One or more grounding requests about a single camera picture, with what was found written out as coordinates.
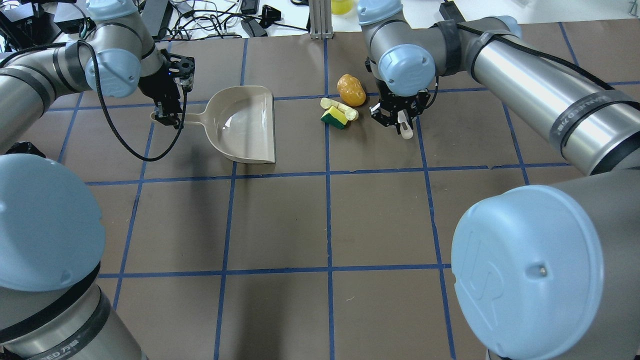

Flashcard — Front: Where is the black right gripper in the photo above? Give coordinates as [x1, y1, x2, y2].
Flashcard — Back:
[369, 75, 432, 129]

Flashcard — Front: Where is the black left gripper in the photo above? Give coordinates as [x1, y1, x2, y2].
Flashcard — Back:
[138, 52, 195, 128]

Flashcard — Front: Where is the white hand brush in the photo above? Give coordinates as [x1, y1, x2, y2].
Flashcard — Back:
[397, 111, 414, 141]

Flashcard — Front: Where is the beige plastic dustpan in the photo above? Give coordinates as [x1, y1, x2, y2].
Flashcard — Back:
[150, 85, 277, 165]

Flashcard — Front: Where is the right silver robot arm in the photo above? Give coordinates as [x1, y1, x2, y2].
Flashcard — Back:
[327, 74, 579, 360]

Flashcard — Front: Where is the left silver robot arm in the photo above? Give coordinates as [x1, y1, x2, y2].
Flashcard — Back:
[1, 0, 195, 360]

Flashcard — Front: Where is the cream curved peel piece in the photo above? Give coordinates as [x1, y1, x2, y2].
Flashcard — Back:
[320, 97, 359, 121]

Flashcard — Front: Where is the orange potato toy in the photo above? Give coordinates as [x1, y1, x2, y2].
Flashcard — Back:
[336, 73, 367, 107]

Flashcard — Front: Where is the yellow green sponge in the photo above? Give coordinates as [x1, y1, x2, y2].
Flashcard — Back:
[320, 105, 349, 130]

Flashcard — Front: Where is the black power adapter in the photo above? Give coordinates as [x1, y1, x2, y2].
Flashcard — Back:
[439, 0, 466, 23]

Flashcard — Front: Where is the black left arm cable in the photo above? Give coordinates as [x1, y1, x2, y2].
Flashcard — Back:
[75, 40, 188, 163]

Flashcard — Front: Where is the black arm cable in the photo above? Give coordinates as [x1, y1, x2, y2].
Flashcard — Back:
[75, 40, 188, 163]
[452, 22, 623, 93]

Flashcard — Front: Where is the aluminium frame post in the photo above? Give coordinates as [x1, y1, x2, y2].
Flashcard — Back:
[308, 0, 334, 40]

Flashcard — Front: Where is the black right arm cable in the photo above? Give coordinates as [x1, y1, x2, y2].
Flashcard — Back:
[452, 22, 623, 93]

